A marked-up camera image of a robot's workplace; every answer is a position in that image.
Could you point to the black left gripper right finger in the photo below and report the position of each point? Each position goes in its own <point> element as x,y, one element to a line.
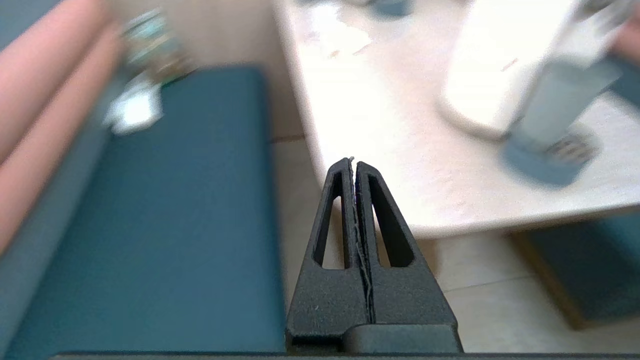
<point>405,300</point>

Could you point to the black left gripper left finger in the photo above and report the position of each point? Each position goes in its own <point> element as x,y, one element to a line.
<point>325,300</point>

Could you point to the grey plastic cup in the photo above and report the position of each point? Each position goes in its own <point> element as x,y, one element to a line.
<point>560,110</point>

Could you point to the round blue perforated drip tray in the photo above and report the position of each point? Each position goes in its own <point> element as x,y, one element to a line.
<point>545,170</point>

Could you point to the large dark tea dispenser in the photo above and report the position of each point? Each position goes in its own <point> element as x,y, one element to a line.
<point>490,75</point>

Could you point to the white napkin pack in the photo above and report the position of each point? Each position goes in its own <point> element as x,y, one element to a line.
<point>135,110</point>

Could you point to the printed snack bag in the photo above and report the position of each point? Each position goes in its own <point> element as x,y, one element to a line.
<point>155,50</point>

